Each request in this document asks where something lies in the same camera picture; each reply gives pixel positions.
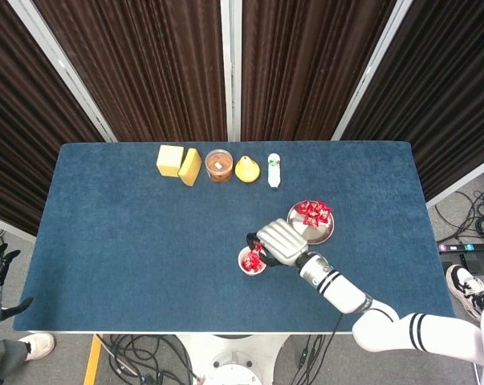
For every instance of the small white bottle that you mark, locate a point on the small white bottle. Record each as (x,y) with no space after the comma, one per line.
(273,172)

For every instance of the round metal plate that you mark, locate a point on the round metal plate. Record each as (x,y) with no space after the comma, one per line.
(314,236)

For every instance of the yellow sponge cube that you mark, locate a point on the yellow sponge cube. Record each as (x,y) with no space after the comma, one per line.
(169,160)

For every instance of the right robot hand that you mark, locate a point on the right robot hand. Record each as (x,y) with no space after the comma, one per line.
(283,242)

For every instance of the blue table cloth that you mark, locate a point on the blue table cloth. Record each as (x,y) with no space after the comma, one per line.
(145,240)

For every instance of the black and white sneaker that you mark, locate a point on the black and white sneaker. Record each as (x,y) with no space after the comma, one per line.
(466,288)

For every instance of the white paper cup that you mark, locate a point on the white paper cup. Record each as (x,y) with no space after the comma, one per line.
(249,274)

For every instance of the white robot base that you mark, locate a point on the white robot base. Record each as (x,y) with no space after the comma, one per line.
(233,357)

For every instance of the clear jar orange contents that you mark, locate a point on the clear jar orange contents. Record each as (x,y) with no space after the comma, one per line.
(219,166)

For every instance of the yellow floor tape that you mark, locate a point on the yellow floor tape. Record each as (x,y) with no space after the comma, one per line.
(93,361)

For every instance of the yellow pear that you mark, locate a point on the yellow pear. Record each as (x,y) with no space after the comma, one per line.
(246,171)

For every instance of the gray trouser leg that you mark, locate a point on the gray trouser leg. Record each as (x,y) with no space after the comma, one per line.
(10,351)

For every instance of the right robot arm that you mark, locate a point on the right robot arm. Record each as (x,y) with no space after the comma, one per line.
(342,293)

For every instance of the brown fabric partition panel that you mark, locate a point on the brown fabric partition panel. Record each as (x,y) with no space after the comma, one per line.
(145,72)
(306,72)
(446,100)
(17,120)

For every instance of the yellow rounded sponge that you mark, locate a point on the yellow rounded sponge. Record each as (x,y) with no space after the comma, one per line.
(190,168)

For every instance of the black foot pedals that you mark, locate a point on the black foot pedals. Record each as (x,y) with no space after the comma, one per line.
(478,260)

